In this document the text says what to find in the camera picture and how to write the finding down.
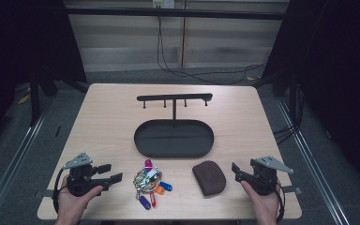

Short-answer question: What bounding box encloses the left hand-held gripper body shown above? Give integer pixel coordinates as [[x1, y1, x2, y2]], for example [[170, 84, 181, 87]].
[[63, 152, 112, 198]]

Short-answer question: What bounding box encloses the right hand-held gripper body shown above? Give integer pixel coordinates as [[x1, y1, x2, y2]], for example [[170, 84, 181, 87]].
[[249, 155, 294, 197]]

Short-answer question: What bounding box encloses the brown leather wallet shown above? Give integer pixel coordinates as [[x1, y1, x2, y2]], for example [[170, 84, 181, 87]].
[[191, 160, 227, 198]]

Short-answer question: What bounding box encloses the bunch of keys with coloured tags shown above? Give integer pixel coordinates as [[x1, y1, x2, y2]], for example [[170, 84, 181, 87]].
[[132, 158, 173, 211]]

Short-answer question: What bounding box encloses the black key rack with tray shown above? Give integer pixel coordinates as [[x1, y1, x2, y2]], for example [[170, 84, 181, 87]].
[[133, 93, 216, 159]]

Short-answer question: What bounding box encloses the person's left hand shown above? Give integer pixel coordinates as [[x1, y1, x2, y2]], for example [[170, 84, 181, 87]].
[[56, 174, 105, 220]]

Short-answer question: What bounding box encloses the person's right hand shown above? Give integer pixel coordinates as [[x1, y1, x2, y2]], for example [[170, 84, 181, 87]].
[[240, 179, 282, 220]]

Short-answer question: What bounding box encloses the grey tape strip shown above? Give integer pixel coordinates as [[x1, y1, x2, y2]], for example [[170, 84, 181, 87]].
[[33, 188, 56, 199], [282, 185, 303, 195]]

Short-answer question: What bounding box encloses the black metal stand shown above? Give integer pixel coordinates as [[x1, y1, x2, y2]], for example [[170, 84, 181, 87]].
[[27, 72, 42, 127]]

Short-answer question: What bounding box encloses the yellow tape piece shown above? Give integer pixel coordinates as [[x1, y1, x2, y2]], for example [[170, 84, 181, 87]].
[[17, 93, 32, 105]]

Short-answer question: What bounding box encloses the black curtain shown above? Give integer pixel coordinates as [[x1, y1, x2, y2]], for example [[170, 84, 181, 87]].
[[0, 0, 88, 158], [261, 0, 360, 198]]

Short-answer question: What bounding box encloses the left hand-held gripper black cable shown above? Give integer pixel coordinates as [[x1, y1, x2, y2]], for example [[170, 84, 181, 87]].
[[52, 168, 73, 214]]

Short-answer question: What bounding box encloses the hand-held gripper black cable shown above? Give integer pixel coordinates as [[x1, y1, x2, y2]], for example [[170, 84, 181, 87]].
[[52, 168, 73, 214], [274, 182, 286, 224]]

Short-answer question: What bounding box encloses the right hand-held gripper black cable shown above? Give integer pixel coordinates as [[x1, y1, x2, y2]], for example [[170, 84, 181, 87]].
[[274, 182, 286, 224]]

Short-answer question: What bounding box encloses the metal floor rail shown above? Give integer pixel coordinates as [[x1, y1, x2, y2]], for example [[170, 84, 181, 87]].
[[276, 97, 352, 225], [0, 101, 54, 225]]

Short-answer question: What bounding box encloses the bundle of black floor cables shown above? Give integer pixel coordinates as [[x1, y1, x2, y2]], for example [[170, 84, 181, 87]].
[[273, 83, 308, 145]]

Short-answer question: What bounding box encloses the black cable hanging from wall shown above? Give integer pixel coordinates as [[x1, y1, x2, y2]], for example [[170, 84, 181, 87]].
[[156, 15, 267, 86]]

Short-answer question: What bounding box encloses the black horizontal frame bar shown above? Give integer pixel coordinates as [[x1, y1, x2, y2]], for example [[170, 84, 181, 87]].
[[64, 7, 288, 22]]

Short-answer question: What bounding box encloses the white wall socket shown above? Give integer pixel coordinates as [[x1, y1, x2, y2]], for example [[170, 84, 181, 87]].
[[151, 0, 176, 9]]

